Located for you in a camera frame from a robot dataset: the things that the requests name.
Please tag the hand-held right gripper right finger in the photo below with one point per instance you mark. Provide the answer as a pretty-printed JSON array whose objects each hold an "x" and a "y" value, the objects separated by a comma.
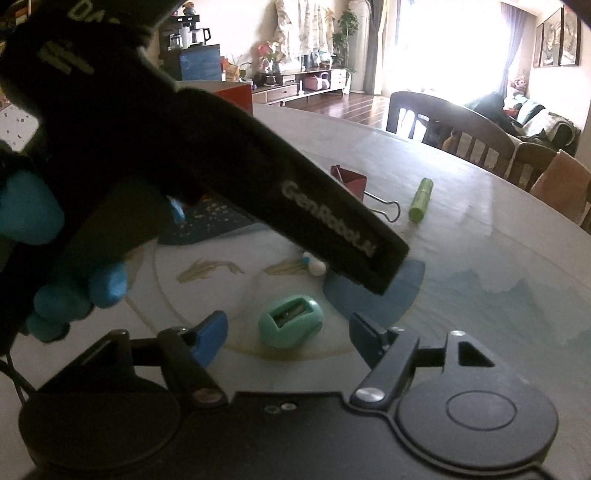
[{"x": 367, "y": 334}]

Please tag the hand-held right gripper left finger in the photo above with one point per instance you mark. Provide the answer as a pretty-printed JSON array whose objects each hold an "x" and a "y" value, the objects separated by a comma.
[{"x": 210, "y": 337}]

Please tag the red and white cardboard box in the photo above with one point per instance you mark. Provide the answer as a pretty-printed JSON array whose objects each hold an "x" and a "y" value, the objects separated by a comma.
[{"x": 235, "y": 97}]

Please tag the teal pencil sharpener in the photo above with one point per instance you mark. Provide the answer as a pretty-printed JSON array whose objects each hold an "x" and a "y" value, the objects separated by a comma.
[{"x": 288, "y": 323}]

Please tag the person's left hand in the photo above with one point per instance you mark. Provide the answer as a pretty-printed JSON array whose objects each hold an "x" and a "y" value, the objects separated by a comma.
[{"x": 27, "y": 207}]

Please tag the blue cabinet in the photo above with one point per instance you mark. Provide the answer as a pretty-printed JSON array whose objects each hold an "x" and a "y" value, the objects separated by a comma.
[{"x": 201, "y": 64}]

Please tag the small white round item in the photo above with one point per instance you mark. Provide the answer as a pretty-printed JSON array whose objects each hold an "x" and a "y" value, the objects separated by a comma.
[{"x": 317, "y": 267}]

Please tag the wooden TV cabinet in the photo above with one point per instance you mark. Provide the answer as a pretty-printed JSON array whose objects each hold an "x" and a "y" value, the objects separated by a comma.
[{"x": 295, "y": 87}]

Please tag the pink flowers in pot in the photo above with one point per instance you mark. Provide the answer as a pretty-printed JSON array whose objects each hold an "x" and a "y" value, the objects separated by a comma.
[{"x": 268, "y": 53}]

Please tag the black coffee maker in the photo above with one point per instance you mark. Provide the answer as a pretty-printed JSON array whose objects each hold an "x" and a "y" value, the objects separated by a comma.
[{"x": 187, "y": 32}]

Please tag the green tube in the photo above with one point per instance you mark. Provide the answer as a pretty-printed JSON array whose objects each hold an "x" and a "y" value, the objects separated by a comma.
[{"x": 421, "y": 201}]

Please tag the red binder clip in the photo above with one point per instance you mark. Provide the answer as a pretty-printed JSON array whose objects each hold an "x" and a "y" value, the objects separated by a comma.
[{"x": 351, "y": 181}]

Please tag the white standing air conditioner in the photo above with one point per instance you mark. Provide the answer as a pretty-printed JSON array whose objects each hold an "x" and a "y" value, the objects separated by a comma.
[{"x": 359, "y": 46}]

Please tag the green potted plant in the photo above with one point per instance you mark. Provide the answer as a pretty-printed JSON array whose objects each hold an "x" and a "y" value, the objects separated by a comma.
[{"x": 346, "y": 27}]

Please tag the dark wooden chair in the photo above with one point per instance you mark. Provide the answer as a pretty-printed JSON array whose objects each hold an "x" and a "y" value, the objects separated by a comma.
[{"x": 443, "y": 120}]

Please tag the wooden chair with pink towel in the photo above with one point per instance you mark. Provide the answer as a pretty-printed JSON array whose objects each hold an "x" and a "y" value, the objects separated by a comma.
[{"x": 531, "y": 166}]

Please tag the pink towel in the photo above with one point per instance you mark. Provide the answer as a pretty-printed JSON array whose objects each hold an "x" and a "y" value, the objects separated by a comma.
[{"x": 563, "y": 184}]

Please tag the sofa with cushions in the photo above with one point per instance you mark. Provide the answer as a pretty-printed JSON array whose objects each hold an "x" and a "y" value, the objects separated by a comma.
[{"x": 535, "y": 120}]

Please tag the stuffed toy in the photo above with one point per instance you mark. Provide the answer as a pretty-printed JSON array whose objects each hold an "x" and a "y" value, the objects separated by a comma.
[{"x": 519, "y": 86}]

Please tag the grey curtain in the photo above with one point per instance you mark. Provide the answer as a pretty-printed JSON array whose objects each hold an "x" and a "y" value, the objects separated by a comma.
[{"x": 519, "y": 46}]

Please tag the framed wall pictures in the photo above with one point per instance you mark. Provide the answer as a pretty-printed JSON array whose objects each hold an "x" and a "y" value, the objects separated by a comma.
[{"x": 556, "y": 37}]

